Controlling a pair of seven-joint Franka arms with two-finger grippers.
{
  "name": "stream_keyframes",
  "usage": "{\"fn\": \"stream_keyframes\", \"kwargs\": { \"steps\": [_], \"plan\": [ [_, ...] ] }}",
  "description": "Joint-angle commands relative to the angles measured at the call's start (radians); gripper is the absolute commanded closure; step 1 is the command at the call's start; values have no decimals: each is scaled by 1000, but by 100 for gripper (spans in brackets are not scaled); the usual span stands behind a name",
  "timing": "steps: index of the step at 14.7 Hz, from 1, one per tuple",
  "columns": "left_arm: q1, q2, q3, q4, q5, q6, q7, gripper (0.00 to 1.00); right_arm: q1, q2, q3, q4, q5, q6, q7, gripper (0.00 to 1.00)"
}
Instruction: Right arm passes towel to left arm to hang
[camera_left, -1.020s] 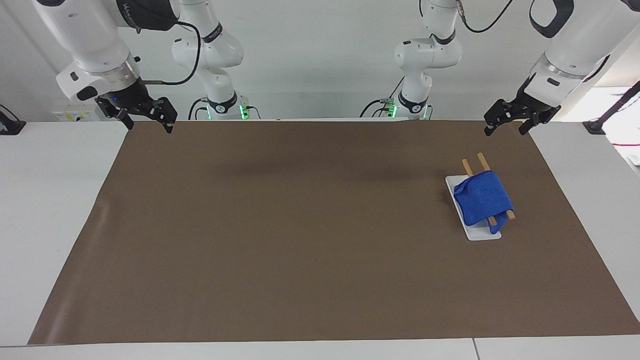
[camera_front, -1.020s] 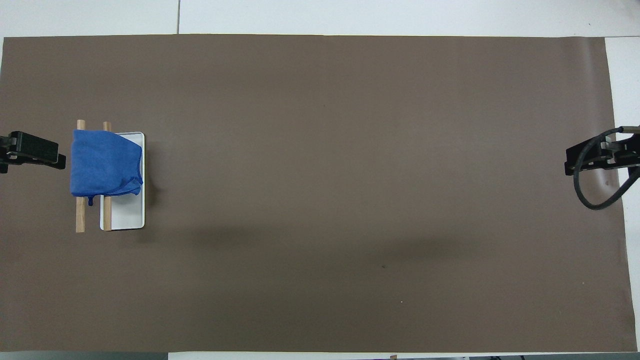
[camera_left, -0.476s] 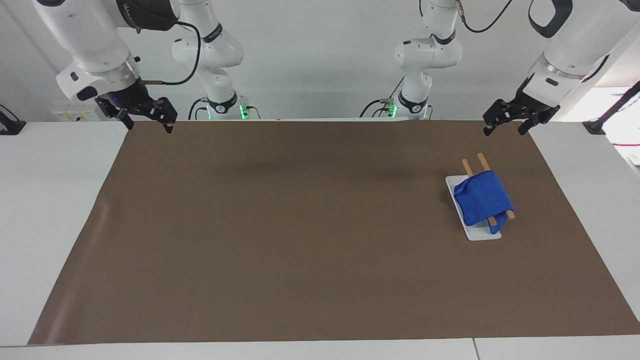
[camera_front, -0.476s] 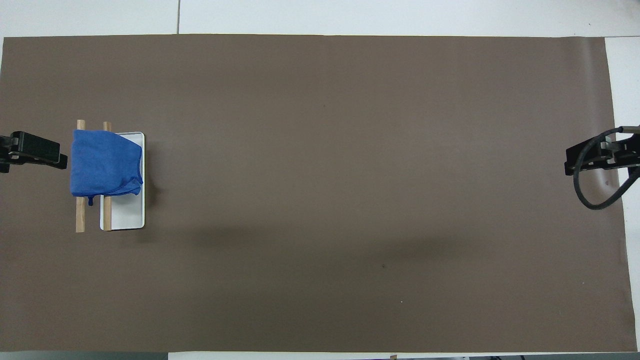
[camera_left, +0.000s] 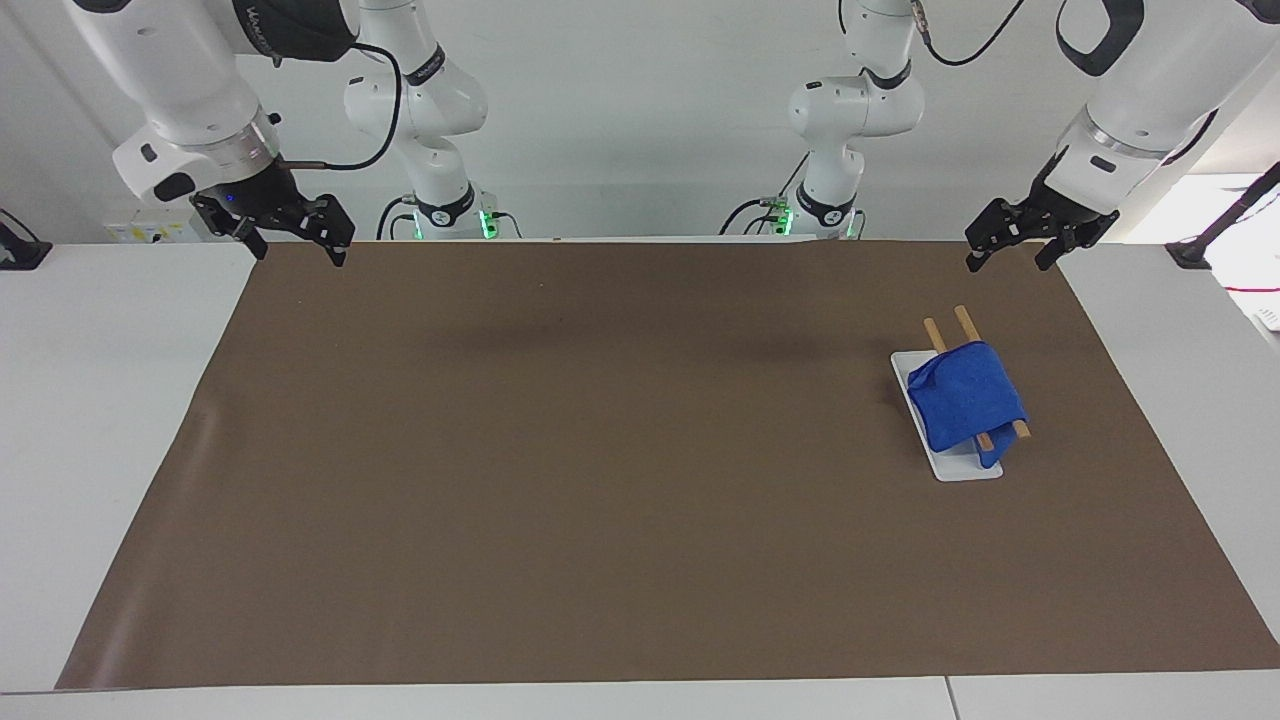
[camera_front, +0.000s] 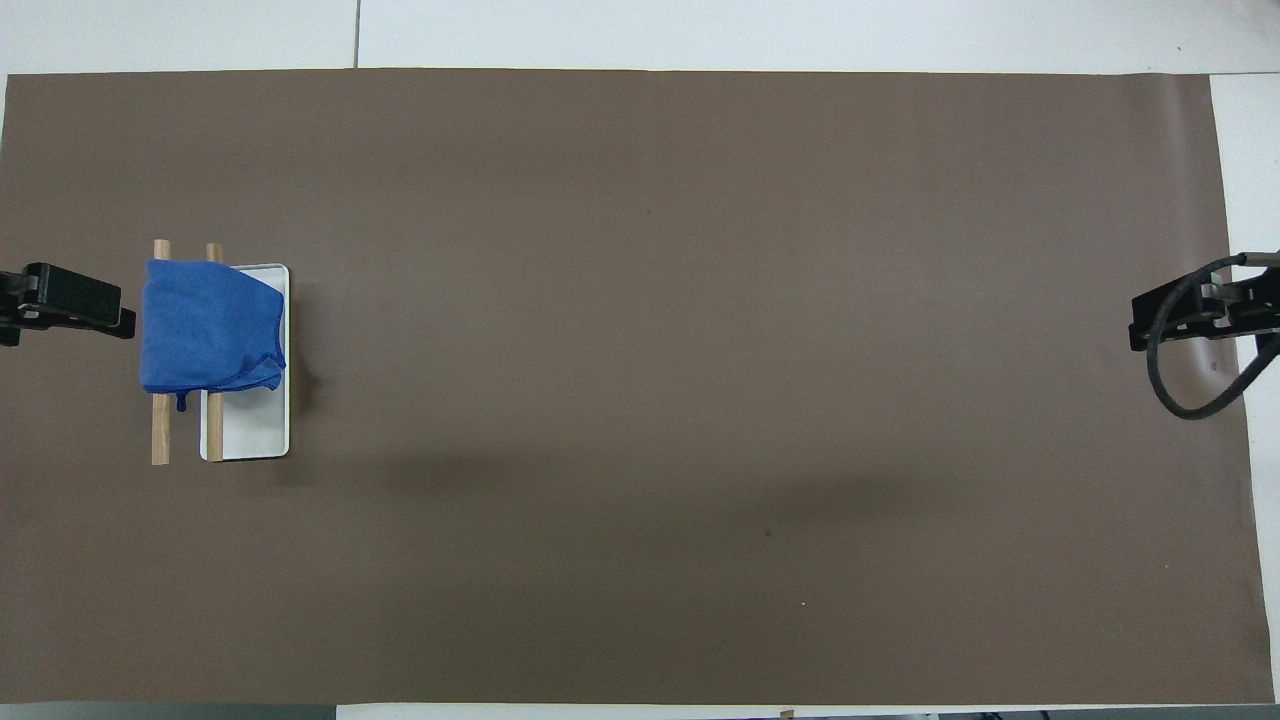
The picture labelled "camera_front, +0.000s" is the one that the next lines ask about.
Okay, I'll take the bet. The wooden towel rack white base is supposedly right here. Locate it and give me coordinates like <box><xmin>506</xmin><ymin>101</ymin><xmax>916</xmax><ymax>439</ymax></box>
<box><xmin>151</xmin><ymin>239</ymin><xmax>292</xmax><ymax>467</ymax></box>

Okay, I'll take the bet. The blue towel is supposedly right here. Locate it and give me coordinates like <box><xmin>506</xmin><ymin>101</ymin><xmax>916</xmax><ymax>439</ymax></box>
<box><xmin>139</xmin><ymin>258</ymin><xmax>288</xmax><ymax>413</ymax></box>

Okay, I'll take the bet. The black cable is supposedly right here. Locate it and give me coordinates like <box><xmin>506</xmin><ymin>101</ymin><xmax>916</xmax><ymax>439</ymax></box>
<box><xmin>1146</xmin><ymin>250</ymin><xmax>1280</xmax><ymax>421</ymax></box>

